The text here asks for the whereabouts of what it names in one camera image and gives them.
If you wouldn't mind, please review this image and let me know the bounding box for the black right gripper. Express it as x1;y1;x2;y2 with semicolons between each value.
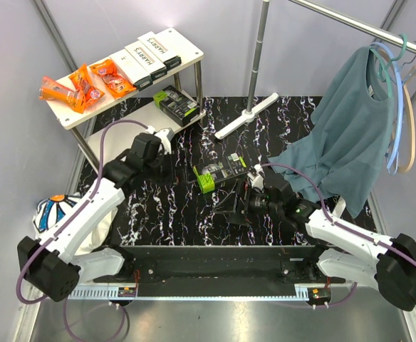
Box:
213;179;283;227

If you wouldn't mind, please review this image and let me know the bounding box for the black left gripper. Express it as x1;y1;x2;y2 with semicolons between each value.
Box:
144;148;197;185

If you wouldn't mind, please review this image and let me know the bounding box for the green black razor box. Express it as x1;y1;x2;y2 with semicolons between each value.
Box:
192;153;249;194

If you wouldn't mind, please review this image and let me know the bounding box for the green black razor box shelved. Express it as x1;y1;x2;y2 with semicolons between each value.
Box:
153;85;200;126

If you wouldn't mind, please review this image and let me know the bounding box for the orange razor pack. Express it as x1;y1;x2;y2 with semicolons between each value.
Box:
90;58;136;99
69;64;105;112
39;76;84;113

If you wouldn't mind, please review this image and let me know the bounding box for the white Harry's box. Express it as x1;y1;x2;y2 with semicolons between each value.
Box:
125;41;167;81
138;31;182;70

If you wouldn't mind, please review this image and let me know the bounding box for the white H razor box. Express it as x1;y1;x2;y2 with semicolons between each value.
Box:
109;49;153;91

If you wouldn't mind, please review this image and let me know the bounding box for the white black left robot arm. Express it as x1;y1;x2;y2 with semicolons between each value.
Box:
16;128;175;304

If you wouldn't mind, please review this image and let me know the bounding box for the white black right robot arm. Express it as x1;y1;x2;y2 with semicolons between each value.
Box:
214;175;416;311

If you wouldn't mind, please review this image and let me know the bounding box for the white two-tier shelf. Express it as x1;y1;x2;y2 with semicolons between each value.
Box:
47;28;206;171

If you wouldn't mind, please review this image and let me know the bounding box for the clothes rack stand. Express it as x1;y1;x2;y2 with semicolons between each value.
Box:
214;0;416;140

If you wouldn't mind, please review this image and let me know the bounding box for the white printed cloth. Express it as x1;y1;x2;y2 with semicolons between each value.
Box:
32;194;119;257

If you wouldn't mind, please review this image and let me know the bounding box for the teal t-shirt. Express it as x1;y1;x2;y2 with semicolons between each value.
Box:
269;46;395;217

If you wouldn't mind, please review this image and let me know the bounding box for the blue hanger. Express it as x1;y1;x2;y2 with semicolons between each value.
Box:
371;41;416;175

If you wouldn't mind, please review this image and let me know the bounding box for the teal hanger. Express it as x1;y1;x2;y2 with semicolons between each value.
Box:
370;33;407;103

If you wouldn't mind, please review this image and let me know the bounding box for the wooden hanger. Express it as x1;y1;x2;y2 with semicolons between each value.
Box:
375;38;416;175

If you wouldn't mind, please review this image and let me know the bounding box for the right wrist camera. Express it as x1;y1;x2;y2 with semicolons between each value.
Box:
247;164;264;190

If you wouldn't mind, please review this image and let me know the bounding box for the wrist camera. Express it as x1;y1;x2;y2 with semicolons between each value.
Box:
145;125;175;155
247;164;264;190

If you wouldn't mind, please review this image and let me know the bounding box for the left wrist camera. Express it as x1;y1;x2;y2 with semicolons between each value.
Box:
145;125;175;155

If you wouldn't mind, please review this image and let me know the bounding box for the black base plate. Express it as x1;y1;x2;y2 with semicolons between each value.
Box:
95;246;328;286

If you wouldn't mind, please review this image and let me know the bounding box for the aluminium frame rail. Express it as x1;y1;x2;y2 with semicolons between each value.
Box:
68;283;333;302

